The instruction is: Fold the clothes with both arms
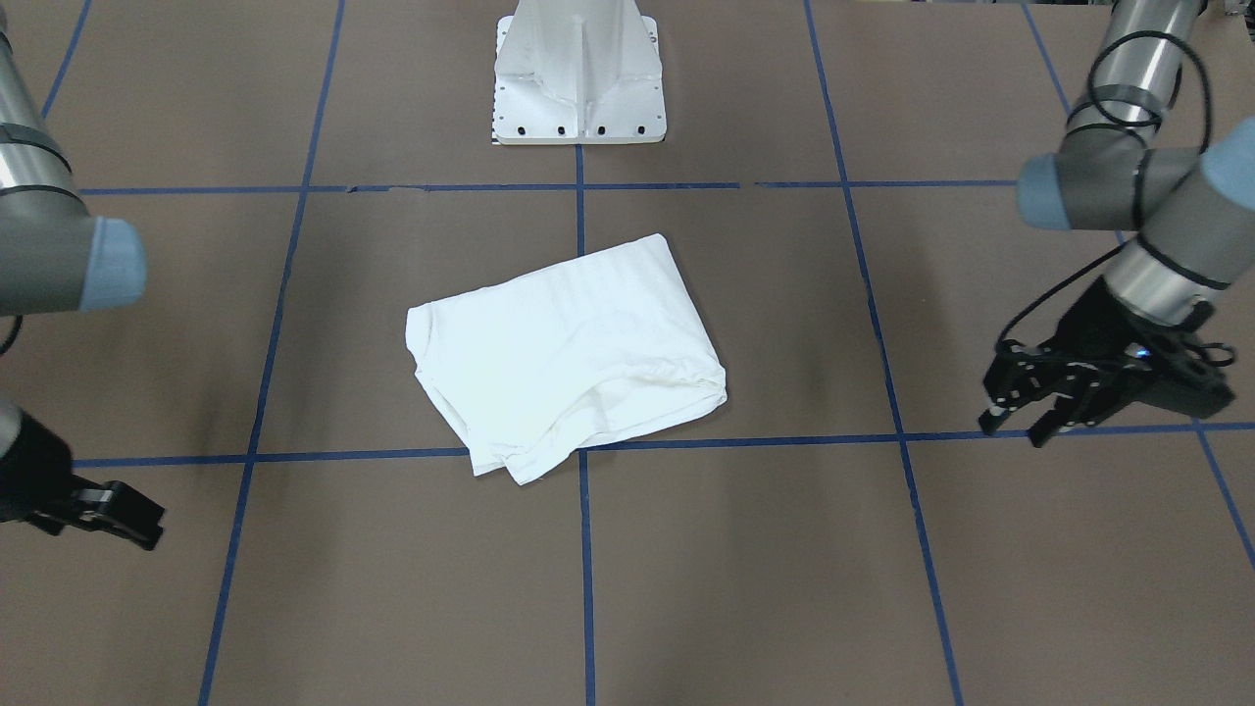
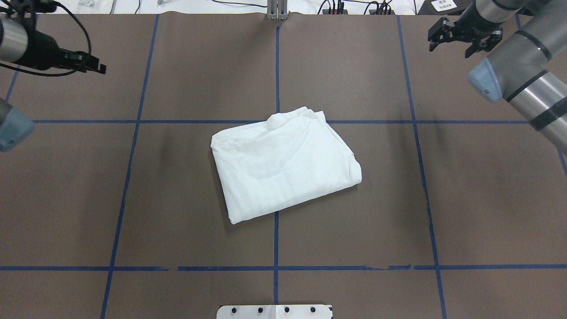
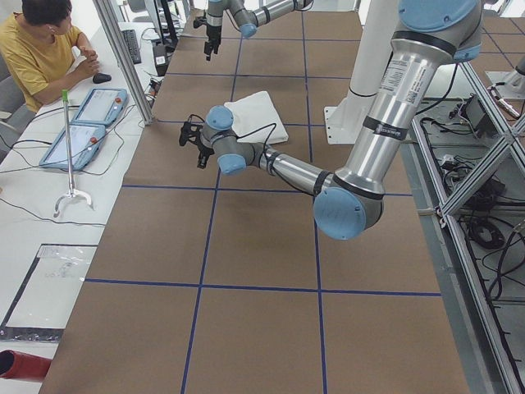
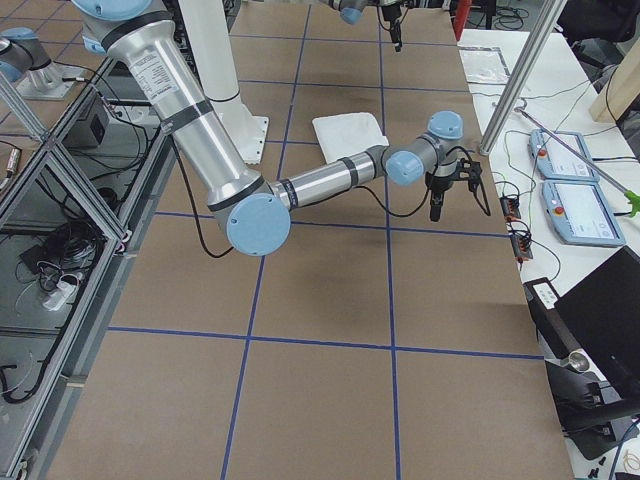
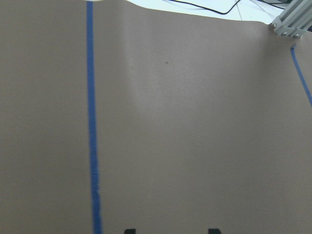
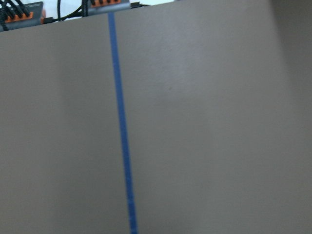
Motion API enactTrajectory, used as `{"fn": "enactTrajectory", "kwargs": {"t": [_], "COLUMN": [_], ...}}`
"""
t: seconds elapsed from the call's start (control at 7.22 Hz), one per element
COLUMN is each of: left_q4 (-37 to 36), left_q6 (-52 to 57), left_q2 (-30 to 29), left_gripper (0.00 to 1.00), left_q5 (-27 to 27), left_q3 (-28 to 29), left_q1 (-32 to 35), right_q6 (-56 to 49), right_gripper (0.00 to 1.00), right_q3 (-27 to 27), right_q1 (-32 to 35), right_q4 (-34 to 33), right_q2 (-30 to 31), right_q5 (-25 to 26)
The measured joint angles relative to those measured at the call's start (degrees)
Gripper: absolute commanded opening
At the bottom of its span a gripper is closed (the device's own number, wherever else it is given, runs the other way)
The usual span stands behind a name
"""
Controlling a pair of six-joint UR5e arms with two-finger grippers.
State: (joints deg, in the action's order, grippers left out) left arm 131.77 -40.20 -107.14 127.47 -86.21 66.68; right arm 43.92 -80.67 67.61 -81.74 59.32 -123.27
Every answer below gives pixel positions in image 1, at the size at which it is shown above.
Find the white long-sleeve printed shirt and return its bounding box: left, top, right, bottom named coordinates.
left=404, top=233, right=728, bottom=485

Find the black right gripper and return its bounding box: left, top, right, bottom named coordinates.
left=1, top=413, right=166, bottom=551

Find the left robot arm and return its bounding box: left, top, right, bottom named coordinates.
left=979, top=1, right=1254, bottom=446

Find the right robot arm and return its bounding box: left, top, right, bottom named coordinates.
left=1, top=41, right=164, bottom=551

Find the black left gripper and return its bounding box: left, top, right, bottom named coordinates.
left=979, top=278, right=1153, bottom=446

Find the white camera mast with base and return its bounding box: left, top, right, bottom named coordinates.
left=489, top=1, right=668, bottom=145

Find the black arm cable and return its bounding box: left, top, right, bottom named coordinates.
left=991, top=29, right=1237, bottom=369

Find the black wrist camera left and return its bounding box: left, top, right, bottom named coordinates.
left=1130, top=301, right=1236, bottom=420

